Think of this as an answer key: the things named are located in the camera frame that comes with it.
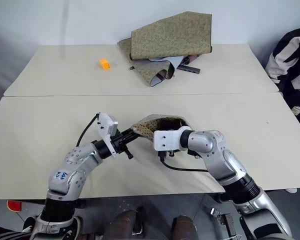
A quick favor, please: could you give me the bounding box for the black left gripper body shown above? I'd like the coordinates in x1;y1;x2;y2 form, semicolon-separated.
110;131;134;160

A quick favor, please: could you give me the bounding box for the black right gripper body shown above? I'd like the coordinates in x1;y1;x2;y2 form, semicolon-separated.
157;149;181;163

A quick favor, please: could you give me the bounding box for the grey plaid pouch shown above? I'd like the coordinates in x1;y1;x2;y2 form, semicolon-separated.
130;114;191;140

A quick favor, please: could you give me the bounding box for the dark red pouch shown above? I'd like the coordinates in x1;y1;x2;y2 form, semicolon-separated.
184;54;201;64

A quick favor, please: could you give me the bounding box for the orange plastic block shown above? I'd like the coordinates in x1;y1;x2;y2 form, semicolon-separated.
98;57;112;71

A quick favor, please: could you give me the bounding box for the dark rounded shape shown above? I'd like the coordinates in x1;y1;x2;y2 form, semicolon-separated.
171;214;198;240
112;209;142;240

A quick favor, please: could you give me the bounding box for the grey flat sheet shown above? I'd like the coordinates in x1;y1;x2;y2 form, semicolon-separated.
147;55;185;64

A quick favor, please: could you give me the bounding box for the black rectangular bar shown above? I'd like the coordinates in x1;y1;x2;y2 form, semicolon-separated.
176;63;202;76

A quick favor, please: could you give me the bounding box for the large olive fabric bag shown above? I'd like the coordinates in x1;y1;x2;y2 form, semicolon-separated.
117;10;214;89

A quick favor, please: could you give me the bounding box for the red plastic object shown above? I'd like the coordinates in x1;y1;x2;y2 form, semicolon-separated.
6;199;22;213

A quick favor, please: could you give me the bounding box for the black and white jacket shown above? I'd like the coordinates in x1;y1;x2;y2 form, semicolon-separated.
264;24;300;137

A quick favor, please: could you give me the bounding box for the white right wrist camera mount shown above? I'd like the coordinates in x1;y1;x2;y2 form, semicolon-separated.
153;125;192;152

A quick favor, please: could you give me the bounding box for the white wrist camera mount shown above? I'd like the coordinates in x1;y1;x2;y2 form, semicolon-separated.
97;112;119;159
153;125;192;152

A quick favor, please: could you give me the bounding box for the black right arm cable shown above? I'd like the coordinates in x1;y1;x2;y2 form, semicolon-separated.
161;154;210;174

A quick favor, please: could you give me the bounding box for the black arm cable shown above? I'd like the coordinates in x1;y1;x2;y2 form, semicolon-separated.
161;154;210;174
75;113;101;148

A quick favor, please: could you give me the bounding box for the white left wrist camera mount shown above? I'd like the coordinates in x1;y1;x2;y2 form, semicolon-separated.
97;112;119;159

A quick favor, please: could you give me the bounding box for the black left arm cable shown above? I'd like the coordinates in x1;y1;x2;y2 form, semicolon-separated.
75;113;101;148

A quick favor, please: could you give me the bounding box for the metal bracket under table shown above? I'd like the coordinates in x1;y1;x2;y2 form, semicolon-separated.
203;204;241;238

